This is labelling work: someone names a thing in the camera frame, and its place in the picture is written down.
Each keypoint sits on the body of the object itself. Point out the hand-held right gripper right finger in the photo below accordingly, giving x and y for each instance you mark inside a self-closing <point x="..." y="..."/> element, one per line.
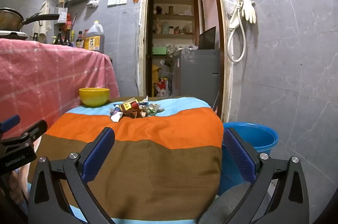
<point x="239" y="155"/>

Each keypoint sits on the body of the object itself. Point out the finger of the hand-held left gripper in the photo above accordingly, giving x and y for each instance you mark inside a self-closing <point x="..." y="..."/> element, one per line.
<point x="37" y="130"/>
<point x="10" y="121"/>

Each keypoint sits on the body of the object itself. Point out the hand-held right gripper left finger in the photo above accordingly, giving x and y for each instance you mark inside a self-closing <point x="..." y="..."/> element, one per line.
<point x="99" y="155"/>

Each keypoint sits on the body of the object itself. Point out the blue plastic bucket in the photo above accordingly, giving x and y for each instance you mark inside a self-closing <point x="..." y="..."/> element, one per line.
<point x="253" y="135"/>

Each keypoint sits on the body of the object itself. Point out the pile of wrappers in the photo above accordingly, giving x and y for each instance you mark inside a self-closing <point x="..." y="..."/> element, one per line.
<point x="148" y="111"/>

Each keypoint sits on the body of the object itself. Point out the person's left forearm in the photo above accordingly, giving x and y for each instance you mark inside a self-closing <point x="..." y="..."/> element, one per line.
<point x="19" y="181"/>

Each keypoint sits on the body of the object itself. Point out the person's grey trouser leg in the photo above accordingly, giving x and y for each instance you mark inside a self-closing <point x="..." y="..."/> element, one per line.
<point x="232" y="205"/>

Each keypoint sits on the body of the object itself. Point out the pink checked cloth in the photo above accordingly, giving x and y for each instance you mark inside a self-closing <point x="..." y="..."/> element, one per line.
<point x="39" y="76"/>

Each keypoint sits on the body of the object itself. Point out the yellow bowl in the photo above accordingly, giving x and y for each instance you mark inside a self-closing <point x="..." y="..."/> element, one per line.
<point x="93" y="98"/>

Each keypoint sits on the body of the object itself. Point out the grey appliance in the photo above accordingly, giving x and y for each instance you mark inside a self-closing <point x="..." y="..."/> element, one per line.
<point x="196" y="76"/>

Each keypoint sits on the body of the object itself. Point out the red white plastic bag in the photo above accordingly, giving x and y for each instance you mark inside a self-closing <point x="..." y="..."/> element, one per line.
<point x="161" y="88"/>

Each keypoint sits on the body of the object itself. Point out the black frying pan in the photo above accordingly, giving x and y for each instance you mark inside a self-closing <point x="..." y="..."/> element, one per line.
<point x="10" y="19"/>

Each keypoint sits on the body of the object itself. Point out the hanging beige towel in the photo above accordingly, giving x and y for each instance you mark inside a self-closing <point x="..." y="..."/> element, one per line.
<point x="43" y="20"/>

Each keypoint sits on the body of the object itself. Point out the large cooking oil jug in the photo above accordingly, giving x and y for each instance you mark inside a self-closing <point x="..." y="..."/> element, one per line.
<point x="95" y="39"/>

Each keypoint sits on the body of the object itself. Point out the white paper label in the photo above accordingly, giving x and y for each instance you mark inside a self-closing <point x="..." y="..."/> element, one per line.
<point x="62" y="14"/>

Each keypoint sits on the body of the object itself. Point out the black monitor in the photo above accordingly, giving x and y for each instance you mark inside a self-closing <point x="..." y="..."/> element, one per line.
<point x="207" y="39"/>

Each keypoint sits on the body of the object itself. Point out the green box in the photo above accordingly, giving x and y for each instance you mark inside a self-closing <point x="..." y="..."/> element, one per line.
<point x="159" y="51"/>

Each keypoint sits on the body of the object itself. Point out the brown wooden door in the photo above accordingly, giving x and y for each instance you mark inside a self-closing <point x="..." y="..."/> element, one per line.
<point x="151" y="28"/>

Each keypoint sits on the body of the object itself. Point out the white crumpled plastic bag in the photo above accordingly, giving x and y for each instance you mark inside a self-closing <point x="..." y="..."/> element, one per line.
<point x="93" y="0"/>

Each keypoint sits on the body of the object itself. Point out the white rubber gloves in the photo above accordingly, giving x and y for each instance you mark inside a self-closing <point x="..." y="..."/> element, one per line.
<point x="249" y="11"/>

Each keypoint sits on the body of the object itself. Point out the wooden shelf unit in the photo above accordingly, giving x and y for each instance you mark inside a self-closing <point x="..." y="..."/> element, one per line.
<point x="175" y="17"/>

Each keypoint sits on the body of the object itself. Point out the clear plastic bag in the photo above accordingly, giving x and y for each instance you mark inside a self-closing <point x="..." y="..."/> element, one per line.
<point x="230" y="3"/>

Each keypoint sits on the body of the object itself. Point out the white door frame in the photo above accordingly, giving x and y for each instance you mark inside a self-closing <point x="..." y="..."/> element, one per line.
<point x="141" y="42"/>

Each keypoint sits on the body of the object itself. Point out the white wall socket panel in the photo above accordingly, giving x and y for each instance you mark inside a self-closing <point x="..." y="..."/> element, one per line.
<point x="117" y="0"/>

